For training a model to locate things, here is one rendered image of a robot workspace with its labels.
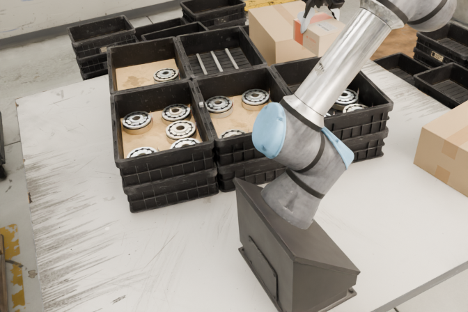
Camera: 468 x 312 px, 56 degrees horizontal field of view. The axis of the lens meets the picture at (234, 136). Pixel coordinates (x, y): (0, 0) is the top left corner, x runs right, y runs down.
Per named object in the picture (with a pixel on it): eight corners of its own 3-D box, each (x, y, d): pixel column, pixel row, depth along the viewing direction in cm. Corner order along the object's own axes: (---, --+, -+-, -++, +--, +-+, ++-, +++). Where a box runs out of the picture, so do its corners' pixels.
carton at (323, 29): (348, 48, 149) (350, 27, 145) (318, 57, 146) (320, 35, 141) (321, 31, 161) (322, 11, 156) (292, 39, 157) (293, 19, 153)
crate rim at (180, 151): (215, 148, 134) (214, 142, 133) (115, 169, 129) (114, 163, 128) (192, 84, 165) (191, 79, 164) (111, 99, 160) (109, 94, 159)
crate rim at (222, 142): (308, 129, 139) (308, 122, 138) (216, 148, 134) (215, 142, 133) (269, 70, 170) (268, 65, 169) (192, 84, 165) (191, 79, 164)
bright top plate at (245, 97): (271, 102, 162) (271, 100, 161) (245, 106, 160) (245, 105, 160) (264, 88, 169) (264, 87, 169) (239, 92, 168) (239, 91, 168)
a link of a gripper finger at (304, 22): (294, 28, 152) (308, 3, 149) (303, 35, 148) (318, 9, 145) (287, 26, 150) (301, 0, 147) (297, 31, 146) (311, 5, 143)
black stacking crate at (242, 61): (268, 91, 176) (268, 65, 169) (195, 105, 171) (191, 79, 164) (242, 49, 207) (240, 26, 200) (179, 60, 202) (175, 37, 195)
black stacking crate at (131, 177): (217, 171, 140) (214, 143, 133) (123, 192, 135) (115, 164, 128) (194, 106, 171) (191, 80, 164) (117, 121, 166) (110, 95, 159)
